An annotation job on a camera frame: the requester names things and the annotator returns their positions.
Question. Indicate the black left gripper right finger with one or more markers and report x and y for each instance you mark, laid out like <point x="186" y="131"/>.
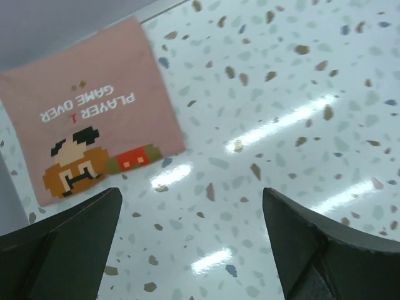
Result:
<point x="319" y="258"/>

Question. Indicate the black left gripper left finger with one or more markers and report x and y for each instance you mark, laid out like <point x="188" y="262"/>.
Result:
<point x="63" y="256"/>

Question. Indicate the salmon pink t shirt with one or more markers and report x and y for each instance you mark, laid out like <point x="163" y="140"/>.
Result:
<point x="95" y="109"/>

